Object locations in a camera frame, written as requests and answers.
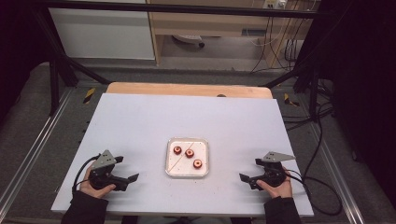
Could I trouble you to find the office chair base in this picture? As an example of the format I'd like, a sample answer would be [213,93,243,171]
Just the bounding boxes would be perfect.
[172,34,206,49]

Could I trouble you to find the person's left hand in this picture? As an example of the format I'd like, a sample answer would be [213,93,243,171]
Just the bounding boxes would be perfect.
[79,166,117,200]

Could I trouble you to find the black metal frame bar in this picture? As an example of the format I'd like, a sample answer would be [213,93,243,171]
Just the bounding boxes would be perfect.
[31,0,331,20]

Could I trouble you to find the thin thread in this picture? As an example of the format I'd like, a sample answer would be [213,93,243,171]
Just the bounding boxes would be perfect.
[168,142,195,172]

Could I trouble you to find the black metal stand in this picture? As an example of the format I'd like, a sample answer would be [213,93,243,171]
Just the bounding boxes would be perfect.
[262,18,331,122]
[31,6,112,117]

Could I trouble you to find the wooden table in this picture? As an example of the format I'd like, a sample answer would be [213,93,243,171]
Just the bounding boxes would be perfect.
[106,81,275,100]

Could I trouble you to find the person's right hand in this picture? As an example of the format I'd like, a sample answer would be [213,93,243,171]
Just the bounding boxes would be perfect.
[256,167,294,200]

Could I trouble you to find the yellow black tape strip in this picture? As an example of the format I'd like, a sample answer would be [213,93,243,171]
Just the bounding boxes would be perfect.
[82,87,97,105]
[282,92,301,107]

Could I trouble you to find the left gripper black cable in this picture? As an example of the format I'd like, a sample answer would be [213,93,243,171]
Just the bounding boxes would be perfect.
[71,154,103,196]

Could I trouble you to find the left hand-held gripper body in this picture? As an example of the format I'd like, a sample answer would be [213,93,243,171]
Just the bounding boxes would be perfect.
[88,149,129,191]

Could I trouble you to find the white power strip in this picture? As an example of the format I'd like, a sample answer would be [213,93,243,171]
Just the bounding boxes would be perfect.
[262,0,288,10]

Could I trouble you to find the square white tray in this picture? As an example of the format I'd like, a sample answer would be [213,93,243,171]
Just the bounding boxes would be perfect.
[164,136,210,179]

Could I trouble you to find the floor black cable bundle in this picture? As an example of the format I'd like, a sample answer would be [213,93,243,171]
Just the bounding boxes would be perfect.
[281,78,336,132]

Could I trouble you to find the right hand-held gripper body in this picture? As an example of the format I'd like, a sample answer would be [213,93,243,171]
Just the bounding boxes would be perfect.
[248,151,296,191]

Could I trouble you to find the light wooden desk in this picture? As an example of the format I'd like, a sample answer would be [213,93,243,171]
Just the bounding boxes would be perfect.
[146,0,321,68]

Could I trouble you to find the aluminium floor rail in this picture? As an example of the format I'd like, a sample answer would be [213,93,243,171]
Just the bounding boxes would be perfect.
[309,122,366,224]
[0,88,75,213]

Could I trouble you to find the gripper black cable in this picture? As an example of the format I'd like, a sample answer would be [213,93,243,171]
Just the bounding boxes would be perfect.
[71,154,103,196]
[284,169,344,217]

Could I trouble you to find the hanging black cable bundle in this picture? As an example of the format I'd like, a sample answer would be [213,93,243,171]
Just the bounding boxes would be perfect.
[249,15,313,75]

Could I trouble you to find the white cabinet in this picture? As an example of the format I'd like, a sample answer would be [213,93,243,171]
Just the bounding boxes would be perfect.
[48,0,156,61]

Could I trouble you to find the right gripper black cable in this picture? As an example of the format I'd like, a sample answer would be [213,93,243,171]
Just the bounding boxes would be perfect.
[284,169,344,217]

